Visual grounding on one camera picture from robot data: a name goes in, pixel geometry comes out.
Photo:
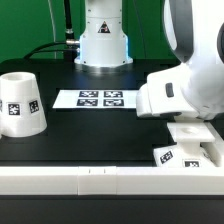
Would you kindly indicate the white marker sheet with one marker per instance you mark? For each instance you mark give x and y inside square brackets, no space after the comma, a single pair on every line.
[96,99]

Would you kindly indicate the white border wall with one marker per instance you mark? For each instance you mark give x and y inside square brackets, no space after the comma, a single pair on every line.
[215,148]
[110,181]

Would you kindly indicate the white lamp shade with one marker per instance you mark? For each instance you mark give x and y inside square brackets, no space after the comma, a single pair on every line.
[21,110]

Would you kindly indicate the white right border wall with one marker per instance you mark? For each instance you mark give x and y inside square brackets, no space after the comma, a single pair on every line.
[215,148]

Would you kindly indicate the white front border wall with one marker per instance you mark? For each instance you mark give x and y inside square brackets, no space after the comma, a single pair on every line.
[110,181]

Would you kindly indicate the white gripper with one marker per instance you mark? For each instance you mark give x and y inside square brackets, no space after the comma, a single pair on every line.
[162,94]

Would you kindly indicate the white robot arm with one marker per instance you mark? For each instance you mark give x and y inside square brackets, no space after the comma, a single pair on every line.
[194,30]

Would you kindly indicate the white lamp base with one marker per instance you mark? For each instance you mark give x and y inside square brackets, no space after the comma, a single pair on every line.
[187,151]

